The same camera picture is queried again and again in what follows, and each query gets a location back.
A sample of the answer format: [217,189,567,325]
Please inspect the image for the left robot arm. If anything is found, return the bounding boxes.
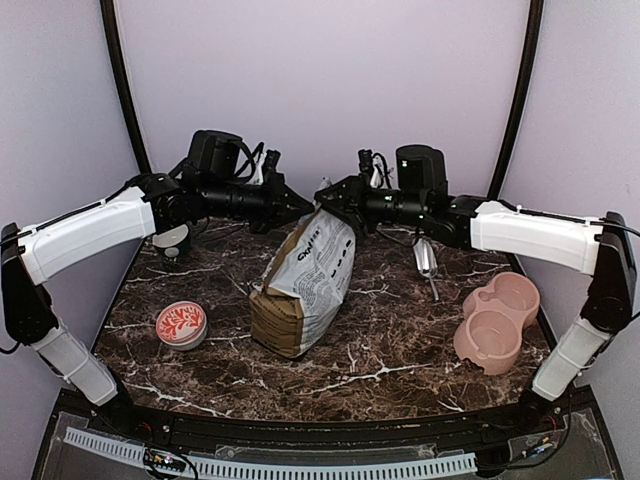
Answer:
[1,130,314,436]

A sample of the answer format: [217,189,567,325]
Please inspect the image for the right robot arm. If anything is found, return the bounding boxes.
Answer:
[314,144,639,434]

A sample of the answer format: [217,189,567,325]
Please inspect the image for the red patterned round tin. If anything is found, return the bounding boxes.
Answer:
[155,301,208,351]

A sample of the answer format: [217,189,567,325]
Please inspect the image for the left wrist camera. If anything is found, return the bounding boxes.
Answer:
[248,142,281,185]

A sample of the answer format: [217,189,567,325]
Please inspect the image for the right black frame post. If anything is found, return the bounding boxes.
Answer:
[487,0,545,200]

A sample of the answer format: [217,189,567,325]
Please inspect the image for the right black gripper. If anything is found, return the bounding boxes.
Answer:
[314,172,428,233]

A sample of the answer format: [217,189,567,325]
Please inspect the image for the white and dark ceramic bowl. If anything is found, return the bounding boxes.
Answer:
[151,224,191,259]

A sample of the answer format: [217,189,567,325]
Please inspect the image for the white slotted cable duct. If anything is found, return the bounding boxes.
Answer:
[63,427,477,479]

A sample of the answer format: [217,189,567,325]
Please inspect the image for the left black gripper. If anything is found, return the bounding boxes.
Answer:
[202,169,316,235]

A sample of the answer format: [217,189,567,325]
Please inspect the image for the black frame post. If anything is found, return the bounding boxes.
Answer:
[487,0,545,200]
[99,0,152,173]

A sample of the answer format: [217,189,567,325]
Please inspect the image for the pink double pet bowl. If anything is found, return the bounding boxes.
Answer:
[453,272,540,376]

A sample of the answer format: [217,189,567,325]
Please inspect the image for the left black frame post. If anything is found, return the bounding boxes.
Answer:
[99,0,152,173]

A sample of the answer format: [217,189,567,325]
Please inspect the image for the pet food bag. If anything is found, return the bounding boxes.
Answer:
[249,209,356,359]

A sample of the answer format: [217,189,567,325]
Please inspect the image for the metal scoop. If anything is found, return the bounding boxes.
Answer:
[413,237,440,302]

